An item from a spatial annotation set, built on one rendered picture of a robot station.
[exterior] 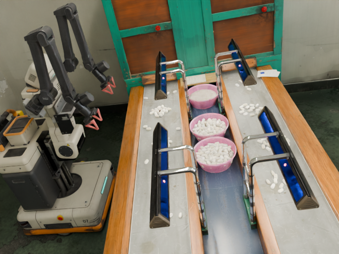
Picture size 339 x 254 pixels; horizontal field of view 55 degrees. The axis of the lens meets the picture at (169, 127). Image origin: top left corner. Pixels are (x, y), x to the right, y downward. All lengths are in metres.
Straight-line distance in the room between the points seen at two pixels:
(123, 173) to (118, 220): 0.35
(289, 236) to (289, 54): 2.49
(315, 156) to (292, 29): 1.96
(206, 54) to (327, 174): 1.43
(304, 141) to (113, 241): 1.21
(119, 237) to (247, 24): 1.89
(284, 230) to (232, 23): 1.69
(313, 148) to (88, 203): 1.64
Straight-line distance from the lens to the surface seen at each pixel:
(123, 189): 1.89
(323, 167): 1.92
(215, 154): 2.02
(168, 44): 2.74
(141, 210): 1.79
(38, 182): 2.52
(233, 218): 1.76
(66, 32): 2.29
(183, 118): 2.32
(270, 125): 1.63
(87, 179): 2.82
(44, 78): 1.97
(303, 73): 3.93
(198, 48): 2.76
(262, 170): 1.90
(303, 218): 1.70
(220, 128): 2.23
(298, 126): 2.18
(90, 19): 3.66
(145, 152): 2.13
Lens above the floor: 2.06
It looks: 35 degrees down
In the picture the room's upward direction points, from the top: 12 degrees counter-clockwise
